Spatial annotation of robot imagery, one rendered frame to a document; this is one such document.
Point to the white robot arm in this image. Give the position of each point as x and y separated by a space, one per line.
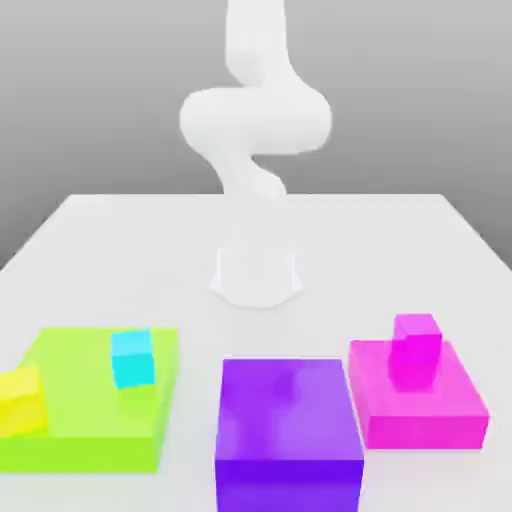
256 120

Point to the small cyan cube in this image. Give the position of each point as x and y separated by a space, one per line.
134 362

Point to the small magenta cube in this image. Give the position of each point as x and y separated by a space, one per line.
416 356

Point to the small yellow cube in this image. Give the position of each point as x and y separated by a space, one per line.
18 404

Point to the large purple box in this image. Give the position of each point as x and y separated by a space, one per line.
288 424

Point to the large pink box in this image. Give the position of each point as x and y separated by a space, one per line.
424 420

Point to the large lime green box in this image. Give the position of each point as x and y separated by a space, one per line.
88 420

